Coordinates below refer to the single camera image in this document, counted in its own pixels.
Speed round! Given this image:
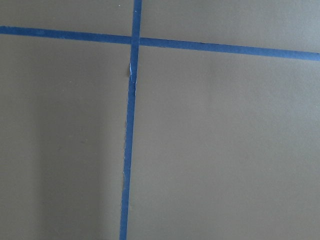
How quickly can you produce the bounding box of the long blue tape strip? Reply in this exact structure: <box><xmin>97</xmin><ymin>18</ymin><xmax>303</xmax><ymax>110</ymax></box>
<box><xmin>119</xmin><ymin>0</ymin><xmax>143</xmax><ymax>240</ymax></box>

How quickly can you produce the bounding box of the crossing blue tape strip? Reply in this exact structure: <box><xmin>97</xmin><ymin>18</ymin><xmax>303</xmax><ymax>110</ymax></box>
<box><xmin>0</xmin><ymin>26</ymin><xmax>320</xmax><ymax>62</ymax></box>

